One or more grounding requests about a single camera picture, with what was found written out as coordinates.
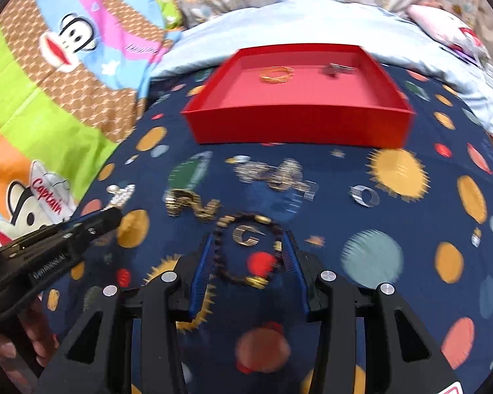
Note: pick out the red jewelry box tray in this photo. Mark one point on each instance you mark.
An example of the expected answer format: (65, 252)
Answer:
(295, 127)

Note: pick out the navy planet print blanket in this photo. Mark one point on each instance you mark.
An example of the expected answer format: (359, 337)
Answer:
(353, 225)

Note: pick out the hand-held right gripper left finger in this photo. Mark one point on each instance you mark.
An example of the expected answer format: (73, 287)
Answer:
(200, 273)

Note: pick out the silver pearl brooch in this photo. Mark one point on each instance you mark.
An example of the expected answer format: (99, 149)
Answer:
(121, 197)

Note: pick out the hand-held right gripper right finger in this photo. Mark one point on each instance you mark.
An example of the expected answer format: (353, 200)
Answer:
(296, 273)

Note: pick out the pink printed pillow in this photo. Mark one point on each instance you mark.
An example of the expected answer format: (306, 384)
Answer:
(435, 20)

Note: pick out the gold bangle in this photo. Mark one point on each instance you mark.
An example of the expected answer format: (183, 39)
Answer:
(267, 77)

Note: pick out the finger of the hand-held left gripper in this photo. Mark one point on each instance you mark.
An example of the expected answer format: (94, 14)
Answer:
(100, 223)

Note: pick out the small silver charm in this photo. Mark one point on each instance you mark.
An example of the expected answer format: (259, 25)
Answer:
(476, 237)

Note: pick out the cartoon monkey printed blanket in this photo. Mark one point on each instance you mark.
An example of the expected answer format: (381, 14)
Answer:
(65, 90)

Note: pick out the dark metal hair clip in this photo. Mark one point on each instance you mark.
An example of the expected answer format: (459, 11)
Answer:
(332, 69)

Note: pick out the person's left hand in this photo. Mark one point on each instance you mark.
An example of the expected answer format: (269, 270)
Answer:
(41, 336)

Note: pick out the light blue blanket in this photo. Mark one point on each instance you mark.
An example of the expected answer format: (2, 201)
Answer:
(304, 24)

